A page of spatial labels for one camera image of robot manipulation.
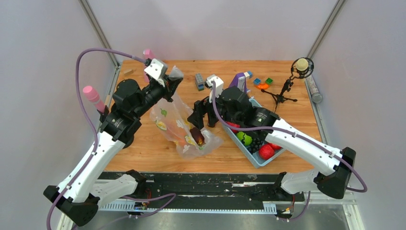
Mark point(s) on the red apple right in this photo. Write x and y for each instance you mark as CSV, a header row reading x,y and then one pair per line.
x,y
275,147

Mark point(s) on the purple metronome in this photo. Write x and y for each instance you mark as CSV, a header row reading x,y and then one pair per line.
x,y
240,81

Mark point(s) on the small wooden block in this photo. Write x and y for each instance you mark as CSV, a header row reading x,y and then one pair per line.
x,y
128,72

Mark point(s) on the dark purple grape bunch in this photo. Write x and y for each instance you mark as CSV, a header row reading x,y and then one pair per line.
x,y
255,145

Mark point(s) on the light blue plastic basket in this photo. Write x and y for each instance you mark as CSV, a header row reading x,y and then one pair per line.
x,y
257,152

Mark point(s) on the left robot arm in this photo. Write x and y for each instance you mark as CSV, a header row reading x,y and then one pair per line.
x,y
78,197

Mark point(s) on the black tripod microphone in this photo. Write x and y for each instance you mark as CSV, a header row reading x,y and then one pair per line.
x,y
301,68

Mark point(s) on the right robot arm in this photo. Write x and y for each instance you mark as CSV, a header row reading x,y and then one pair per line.
x,y
332,166

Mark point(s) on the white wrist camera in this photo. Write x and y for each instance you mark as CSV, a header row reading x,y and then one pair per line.
x,y
215,84
156,69

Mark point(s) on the orange blue green toy bricks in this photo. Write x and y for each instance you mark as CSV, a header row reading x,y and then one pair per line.
x,y
262,85

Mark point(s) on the clear plastic fruit bag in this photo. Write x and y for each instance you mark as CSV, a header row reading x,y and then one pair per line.
x,y
171,119

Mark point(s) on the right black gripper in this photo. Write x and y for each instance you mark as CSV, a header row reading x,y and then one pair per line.
x,y
200,108

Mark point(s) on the pink microphone on stand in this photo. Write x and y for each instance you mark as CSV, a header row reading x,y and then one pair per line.
x,y
93,97

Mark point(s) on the red apple front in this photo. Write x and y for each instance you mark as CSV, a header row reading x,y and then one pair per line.
x,y
266,152

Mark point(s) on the orange fruit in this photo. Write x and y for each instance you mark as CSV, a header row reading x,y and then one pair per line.
x,y
180,141

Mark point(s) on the red apple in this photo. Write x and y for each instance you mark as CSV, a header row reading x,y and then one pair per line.
x,y
266,152
275,147
233,125

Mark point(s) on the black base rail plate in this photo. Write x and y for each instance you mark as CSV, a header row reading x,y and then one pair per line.
x,y
216,191

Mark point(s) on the glitter clear tube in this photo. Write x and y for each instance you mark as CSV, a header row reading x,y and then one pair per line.
x,y
316,96

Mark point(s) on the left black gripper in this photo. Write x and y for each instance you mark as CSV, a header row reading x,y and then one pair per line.
x,y
171,85

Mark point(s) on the grey stacked toy bricks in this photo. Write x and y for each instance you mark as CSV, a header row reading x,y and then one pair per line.
x,y
199,81

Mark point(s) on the red apple back left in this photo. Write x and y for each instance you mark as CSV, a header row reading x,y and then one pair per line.
x,y
233,125

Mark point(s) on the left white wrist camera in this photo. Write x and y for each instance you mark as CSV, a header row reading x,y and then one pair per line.
x,y
156,69

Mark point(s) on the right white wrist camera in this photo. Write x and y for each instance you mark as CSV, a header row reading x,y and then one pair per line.
x,y
215,84

